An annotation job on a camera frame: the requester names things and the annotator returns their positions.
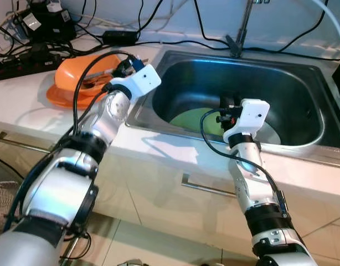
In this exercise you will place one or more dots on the metal spoon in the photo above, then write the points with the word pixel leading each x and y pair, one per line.
pixel 95 77

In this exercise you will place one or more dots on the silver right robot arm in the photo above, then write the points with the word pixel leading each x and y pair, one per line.
pixel 253 183

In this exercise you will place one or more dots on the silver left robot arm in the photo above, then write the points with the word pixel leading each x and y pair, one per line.
pixel 112 113

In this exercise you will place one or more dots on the black power adapter brick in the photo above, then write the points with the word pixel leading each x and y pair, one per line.
pixel 120 37

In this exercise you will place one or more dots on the green plate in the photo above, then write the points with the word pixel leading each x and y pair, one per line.
pixel 186 122

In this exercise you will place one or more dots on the stainless steel bowl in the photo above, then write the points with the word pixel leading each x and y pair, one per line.
pixel 269 133

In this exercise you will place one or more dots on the orange plastic bowl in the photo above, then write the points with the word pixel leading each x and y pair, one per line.
pixel 70 72

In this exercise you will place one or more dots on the steel sink faucet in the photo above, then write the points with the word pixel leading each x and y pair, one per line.
pixel 235 49

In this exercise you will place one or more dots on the orange plastic plate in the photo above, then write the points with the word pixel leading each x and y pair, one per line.
pixel 56 98

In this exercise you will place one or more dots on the stainless steel sink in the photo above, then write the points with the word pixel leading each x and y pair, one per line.
pixel 303 83

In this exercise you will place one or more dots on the black charger box white labels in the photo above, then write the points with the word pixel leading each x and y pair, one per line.
pixel 48 22

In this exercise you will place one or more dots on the black power strip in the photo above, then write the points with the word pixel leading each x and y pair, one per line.
pixel 26 66

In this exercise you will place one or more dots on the white cabinet door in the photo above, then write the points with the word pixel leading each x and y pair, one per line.
pixel 9 166
pixel 203 216

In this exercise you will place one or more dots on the chrome floor fan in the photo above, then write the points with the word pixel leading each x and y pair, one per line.
pixel 6 205

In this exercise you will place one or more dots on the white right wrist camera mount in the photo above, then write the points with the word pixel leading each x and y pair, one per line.
pixel 250 116

